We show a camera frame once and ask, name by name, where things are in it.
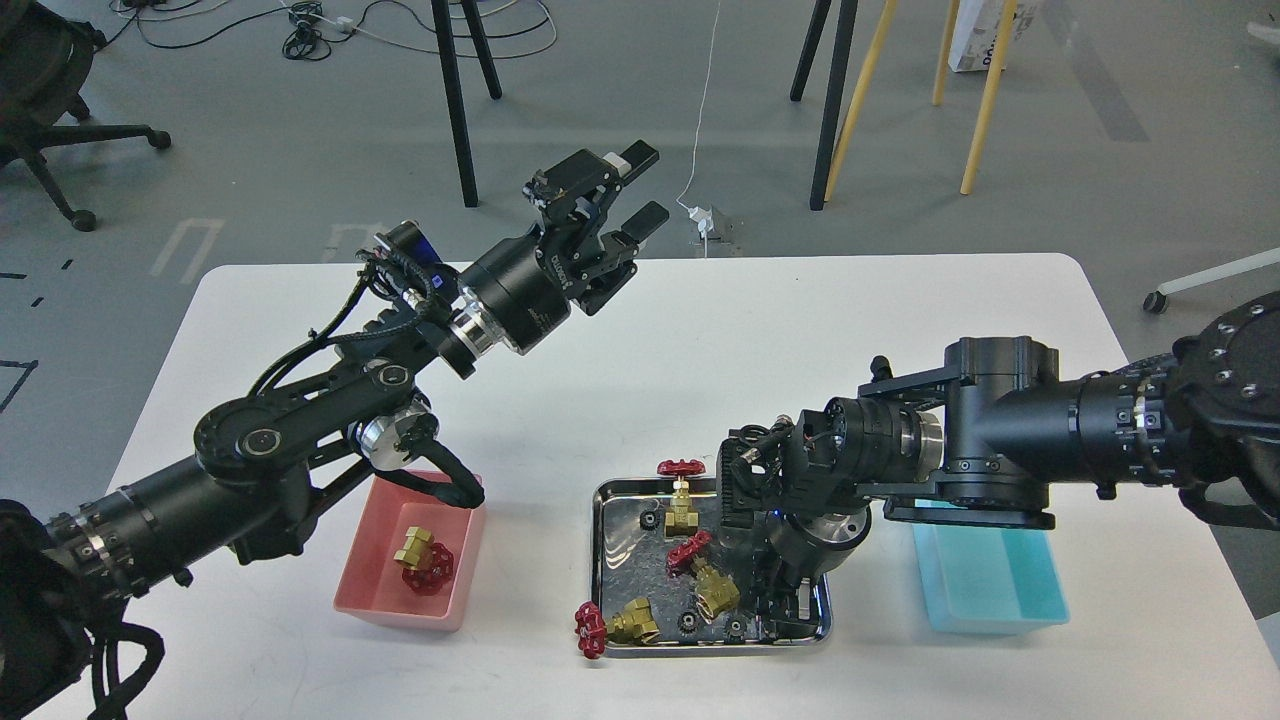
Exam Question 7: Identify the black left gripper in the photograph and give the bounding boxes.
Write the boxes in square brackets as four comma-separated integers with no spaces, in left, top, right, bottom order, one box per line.
[460,142,669,355]

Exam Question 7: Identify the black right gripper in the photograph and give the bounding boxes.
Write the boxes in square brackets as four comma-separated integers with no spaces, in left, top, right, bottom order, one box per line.
[748,506,872,641]

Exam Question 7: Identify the brass valve red handle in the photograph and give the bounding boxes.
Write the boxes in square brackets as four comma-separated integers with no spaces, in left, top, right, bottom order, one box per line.
[392,527,456,596]

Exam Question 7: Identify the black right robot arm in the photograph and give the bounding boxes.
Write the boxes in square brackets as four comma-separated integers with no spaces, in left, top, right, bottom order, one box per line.
[717,292,1279,642]

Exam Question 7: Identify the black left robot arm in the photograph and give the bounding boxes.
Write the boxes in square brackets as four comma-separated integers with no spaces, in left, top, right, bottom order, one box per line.
[3,141,669,719]

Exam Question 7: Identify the black gear bottom right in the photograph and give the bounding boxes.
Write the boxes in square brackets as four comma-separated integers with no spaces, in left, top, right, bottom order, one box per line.
[724,616,749,646]

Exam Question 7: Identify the brass valve tray centre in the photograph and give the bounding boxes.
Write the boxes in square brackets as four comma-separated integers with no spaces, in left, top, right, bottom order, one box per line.
[666,530,741,623]

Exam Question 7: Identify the brass valve tray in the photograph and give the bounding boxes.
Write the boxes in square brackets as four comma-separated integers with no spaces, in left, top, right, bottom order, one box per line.
[573,597,660,660]
[666,530,741,623]

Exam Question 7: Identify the black gear bottom middle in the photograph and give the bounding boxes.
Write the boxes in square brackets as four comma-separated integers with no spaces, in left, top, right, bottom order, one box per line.
[677,610,701,635]

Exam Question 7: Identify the brass valve top of tray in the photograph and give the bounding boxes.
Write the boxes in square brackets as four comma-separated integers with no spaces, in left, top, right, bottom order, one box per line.
[655,459,707,538]

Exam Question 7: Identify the brass valve tray bottom left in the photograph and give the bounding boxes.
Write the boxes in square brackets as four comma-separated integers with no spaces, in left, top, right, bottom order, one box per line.
[573,597,660,660]

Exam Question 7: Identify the blue plastic box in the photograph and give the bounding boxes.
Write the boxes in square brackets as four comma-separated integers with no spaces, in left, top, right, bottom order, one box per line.
[913,523,1070,635]

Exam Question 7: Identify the pink plastic box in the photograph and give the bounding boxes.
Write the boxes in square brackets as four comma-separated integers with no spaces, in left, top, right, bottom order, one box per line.
[333,477,486,632]

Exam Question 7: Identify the white cardboard box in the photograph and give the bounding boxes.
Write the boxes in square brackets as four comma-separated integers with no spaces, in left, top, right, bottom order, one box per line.
[948,0,1005,73]

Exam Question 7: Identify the shiny metal tray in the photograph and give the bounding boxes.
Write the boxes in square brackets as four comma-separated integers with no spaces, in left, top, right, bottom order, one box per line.
[590,477,835,659]

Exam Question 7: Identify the black tripod left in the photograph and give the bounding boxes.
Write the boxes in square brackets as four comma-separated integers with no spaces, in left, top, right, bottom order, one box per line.
[430,1,502,208]

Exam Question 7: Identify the black stand leg centre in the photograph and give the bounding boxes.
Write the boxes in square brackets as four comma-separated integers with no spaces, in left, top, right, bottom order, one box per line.
[788,1,860,211]

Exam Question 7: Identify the yellow wooden leg left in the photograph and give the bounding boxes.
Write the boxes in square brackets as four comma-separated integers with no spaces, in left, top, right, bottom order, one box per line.
[826,0,899,200]

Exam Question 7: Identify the yellow wooden leg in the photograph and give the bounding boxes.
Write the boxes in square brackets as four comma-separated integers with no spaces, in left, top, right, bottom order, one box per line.
[931,0,961,108]
[960,0,1018,196]
[826,0,899,200]

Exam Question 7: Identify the yellow wooden leg middle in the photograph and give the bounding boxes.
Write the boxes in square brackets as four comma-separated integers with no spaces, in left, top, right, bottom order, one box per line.
[931,0,961,108]

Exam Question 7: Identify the yellow wooden leg right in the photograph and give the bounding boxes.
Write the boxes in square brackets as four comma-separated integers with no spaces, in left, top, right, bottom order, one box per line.
[960,0,1018,196]

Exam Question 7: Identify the black office chair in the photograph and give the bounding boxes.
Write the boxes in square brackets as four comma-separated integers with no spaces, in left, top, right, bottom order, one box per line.
[1,1,172,232]

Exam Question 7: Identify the white cable with plug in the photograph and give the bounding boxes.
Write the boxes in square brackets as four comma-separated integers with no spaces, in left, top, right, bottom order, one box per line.
[675,0,739,259]

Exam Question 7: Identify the black floor cables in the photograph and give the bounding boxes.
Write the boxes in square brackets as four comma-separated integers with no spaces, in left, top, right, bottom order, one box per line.
[105,0,559,64]

